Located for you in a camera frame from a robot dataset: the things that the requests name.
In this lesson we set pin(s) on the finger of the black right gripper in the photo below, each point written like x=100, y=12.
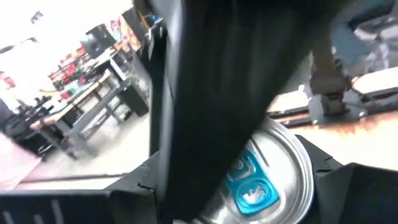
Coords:
x=202, y=140

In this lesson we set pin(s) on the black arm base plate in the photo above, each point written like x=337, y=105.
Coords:
x=351, y=112

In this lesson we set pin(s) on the silver can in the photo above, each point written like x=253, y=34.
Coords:
x=280, y=174

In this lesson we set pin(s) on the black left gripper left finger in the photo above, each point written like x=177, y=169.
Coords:
x=77, y=208

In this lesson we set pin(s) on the wooden workbench grey legs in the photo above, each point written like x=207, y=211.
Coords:
x=77, y=102

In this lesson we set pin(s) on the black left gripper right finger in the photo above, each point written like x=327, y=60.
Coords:
x=357, y=199

